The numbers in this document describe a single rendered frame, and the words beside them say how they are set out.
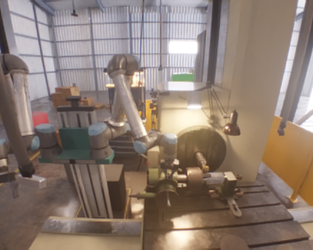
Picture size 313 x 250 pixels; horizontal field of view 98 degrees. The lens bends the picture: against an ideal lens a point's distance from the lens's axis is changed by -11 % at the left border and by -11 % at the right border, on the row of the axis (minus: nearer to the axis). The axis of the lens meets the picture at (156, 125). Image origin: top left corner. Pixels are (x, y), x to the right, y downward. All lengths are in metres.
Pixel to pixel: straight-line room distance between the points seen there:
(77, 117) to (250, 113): 1.65
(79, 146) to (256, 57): 1.80
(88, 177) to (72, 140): 0.50
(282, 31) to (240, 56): 0.43
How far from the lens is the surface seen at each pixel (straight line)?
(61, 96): 9.36
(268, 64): 1.71
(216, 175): 1.44
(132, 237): 1.65
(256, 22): 1.66
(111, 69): 1.02
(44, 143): 1.55
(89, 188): 2.00
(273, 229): 1.57
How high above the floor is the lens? 2.10
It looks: 21 degrees down
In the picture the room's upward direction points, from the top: straight up
